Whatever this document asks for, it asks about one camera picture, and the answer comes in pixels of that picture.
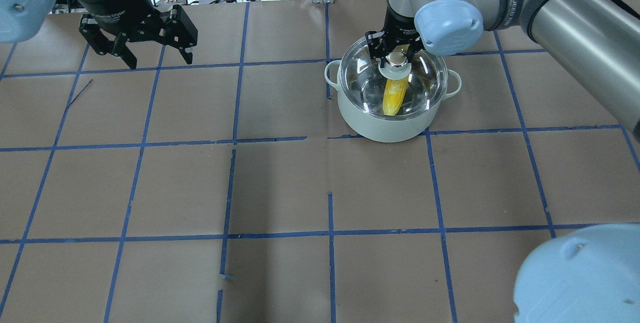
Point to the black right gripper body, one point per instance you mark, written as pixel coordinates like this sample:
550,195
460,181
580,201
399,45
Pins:
399,28

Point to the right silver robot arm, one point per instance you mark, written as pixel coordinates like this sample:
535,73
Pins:
592,274

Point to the yellow corn cob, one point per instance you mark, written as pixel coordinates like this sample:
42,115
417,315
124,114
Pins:
394,95

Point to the brown paper table cover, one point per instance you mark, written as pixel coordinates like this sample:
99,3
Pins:
232,191

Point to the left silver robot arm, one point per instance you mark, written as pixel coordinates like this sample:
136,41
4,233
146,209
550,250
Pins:
21,20

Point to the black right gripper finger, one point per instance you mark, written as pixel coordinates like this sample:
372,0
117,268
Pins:
411,48
376,44

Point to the glass pot lid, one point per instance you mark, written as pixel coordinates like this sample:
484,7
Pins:
362,81

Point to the white steel cooking pot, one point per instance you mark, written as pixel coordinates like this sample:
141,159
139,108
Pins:
384,131

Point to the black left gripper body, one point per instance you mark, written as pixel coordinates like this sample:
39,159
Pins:
111,4

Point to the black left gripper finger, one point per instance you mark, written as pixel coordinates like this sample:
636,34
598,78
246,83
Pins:
102,45
178,31

